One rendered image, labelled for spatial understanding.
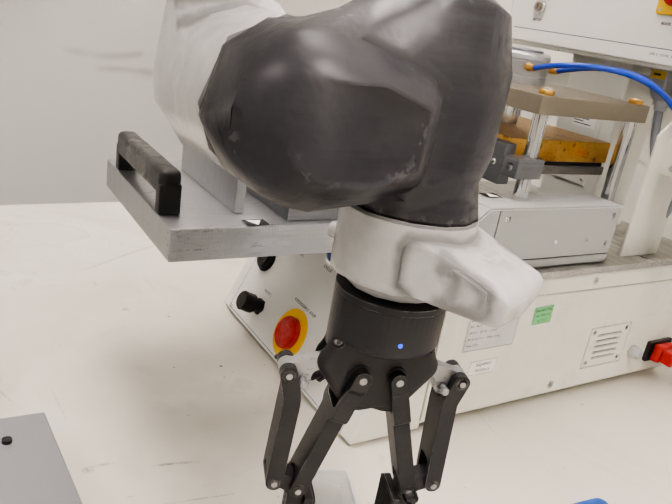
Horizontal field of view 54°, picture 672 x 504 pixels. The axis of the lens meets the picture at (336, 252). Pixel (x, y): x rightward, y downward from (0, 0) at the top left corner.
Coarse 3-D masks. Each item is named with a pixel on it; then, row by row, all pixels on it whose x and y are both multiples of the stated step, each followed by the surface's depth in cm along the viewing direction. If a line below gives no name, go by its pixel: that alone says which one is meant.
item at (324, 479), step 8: (320, 472) 60; (328, 472) 60; (336, 472) 60; (344, 472) 60; (312, 480) 58; (320, 480) 59; (328, 480) 59; (336, 480) 59; (344, 480) 59; (320, 488) 58; (328, 488) 58; (336, 488) 58; (344, 488) 58; (320, 496) 57; (328, 496) 57; (336, 496) 57; (344, 496) 57; (352, 496) 57
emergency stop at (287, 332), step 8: (288, 320) 79; (296, 320) 78; (280, 328) 80; (288, 328) 78; (296, 328) 78; (280, 336) 79; (288, 336) 78; (296, 336) 78; (280, 344) 78; (288, 344) 78
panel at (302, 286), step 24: (288, 264) 85; (312, 264) 81; (240, 288) 91; (264, 288) 87; (288, 288) 83; (312, 288) 79; (240, 312) 89; (264, 312) 85; (288, 312) 81; (312, 312) 78; (264, 336) 83; (312, 336) 76; (312, 384) 73
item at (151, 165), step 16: (128, 144) 64; (144, 144) 64; (128, 160) 64; (144, 160) 60; (160, 160) 59; (144, 176) 60; (160, 176) 56; (176, 176) 57; (160, 192) 57; (176, 192) 57; (160, 208) 57; (176, 208) 58
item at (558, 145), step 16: (512, 112) 82; (512, 128) 79; (528, 128) 81; (560, 128) 86; (544, 144) 75; (560, 144) 76; (576, 144) 77; (592, 144) 79; (608, 144) 80; (560, 160) 77; (576, 160) 78; (592, 160) 80
